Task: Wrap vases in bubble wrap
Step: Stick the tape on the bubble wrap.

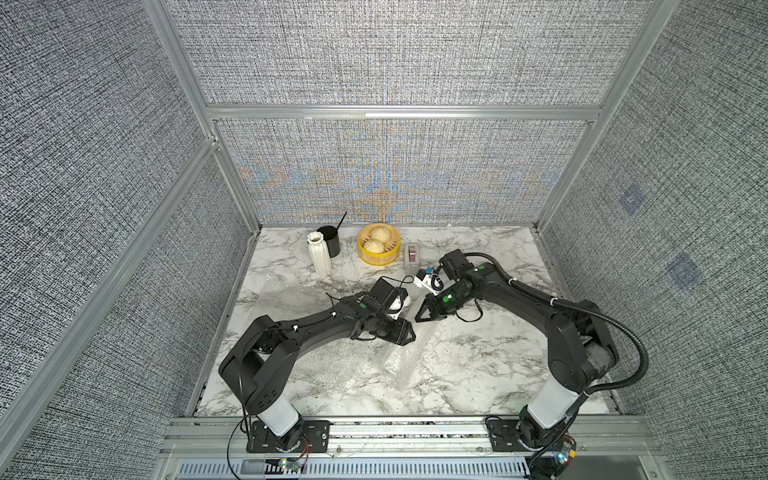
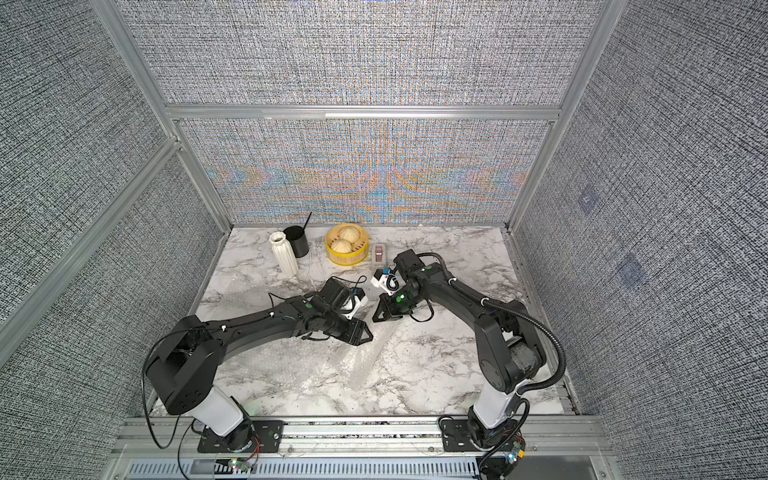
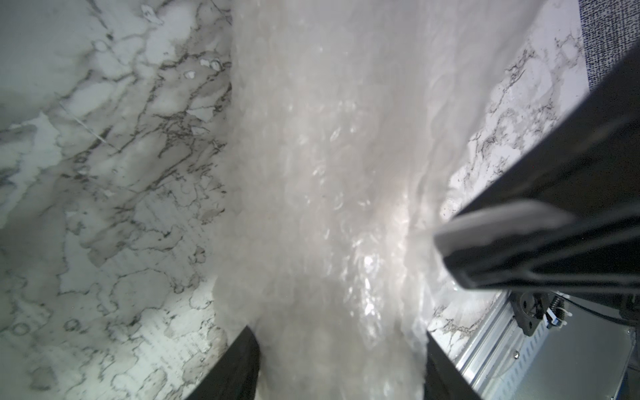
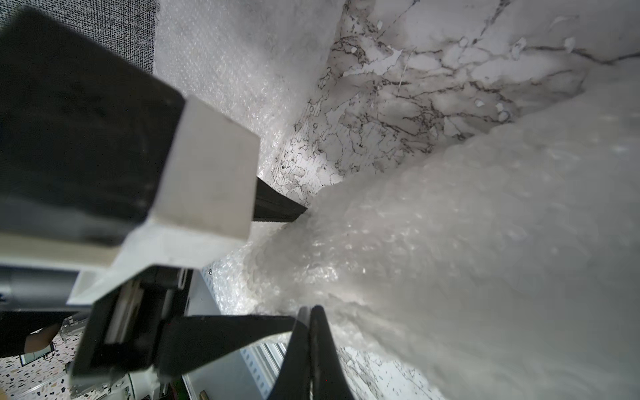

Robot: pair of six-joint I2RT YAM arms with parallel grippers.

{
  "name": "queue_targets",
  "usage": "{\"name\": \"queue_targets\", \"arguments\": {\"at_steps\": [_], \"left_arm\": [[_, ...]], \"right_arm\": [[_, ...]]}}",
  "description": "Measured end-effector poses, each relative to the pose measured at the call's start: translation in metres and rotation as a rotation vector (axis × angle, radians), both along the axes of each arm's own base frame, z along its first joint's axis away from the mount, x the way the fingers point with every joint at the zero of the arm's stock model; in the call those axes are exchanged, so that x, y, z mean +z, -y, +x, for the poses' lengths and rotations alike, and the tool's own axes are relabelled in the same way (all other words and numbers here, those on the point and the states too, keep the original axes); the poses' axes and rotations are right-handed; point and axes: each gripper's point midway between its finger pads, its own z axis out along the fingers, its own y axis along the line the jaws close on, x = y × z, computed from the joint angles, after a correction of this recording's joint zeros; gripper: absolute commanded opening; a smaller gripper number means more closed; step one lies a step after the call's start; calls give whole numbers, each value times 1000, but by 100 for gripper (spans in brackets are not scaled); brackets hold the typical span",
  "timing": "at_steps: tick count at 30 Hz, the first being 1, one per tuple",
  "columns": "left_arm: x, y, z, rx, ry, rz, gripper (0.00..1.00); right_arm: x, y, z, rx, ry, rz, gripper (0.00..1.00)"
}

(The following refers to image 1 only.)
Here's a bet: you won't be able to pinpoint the front bun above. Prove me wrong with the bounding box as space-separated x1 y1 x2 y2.
363 238 386 254

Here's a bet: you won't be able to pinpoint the black stick in cup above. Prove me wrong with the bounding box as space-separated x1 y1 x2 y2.
335 211 348 231

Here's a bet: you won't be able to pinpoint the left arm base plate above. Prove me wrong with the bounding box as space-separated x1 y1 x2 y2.
246 419 331 456

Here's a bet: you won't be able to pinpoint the thin black left cable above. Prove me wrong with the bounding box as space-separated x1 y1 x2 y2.
325 273 416 307

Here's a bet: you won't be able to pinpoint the small clear box red contents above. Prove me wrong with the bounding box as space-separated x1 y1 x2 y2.
403 243 421 276

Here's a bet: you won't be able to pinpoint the yellow steamer basket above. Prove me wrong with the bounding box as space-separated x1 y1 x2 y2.
356 223 402 267

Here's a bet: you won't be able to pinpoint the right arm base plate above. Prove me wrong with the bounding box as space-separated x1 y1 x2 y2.
484 416 542 453

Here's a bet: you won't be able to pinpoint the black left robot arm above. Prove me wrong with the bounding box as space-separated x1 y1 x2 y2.
218 278 415 440

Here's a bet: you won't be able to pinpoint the black cup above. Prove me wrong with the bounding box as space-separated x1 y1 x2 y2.
317 225 341 258

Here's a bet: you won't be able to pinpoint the back bun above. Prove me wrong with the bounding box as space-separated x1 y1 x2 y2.
370 225 392 243

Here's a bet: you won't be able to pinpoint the bun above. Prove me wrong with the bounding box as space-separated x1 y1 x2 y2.
363 238 386 254
370 225 392 243

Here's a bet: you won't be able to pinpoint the aluminium front rail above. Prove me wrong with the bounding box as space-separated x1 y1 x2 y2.
151 415 673 479

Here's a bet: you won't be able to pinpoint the white ribbed wide vase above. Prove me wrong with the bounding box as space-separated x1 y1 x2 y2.
384 336 450 391

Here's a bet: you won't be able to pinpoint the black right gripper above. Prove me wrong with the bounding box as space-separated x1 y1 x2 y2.
411 283 472 321

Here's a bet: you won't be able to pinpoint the white ribbed slim vase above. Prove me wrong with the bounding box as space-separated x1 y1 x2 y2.
307 231 332 278

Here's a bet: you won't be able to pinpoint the black corrugated right cable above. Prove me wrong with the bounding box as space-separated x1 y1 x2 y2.
464 251 650 397

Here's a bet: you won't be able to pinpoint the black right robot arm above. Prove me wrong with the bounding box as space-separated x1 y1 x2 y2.
415 250 619 451

